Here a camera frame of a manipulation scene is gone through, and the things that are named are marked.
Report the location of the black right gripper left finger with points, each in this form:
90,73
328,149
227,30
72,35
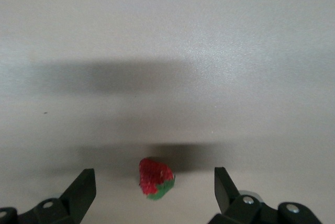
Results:
81,192

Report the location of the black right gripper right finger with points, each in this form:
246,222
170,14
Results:
225,195

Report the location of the red strawberry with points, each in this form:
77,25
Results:
153,174

